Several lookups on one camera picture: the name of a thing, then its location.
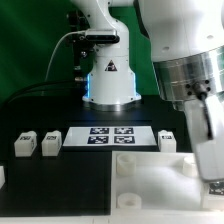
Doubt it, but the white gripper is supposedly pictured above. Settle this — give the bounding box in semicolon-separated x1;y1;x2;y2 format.
184;95;224;182

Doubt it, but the white sheet with tags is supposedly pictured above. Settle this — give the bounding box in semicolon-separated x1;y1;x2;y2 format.
63;126;156;147

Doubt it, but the white cable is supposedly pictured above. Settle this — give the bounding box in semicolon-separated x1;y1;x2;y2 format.
45;30;89;82

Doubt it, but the white square tabletop tray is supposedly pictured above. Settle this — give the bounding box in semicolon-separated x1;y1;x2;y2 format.
111;152;224;215

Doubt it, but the white block at left edge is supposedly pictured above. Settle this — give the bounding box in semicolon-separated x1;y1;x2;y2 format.
0;166;5;189

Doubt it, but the black cables bundle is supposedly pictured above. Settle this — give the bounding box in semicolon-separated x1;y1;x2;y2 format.
0;79;88;111

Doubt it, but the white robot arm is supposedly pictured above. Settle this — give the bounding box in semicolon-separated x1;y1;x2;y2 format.
71;0;224;182

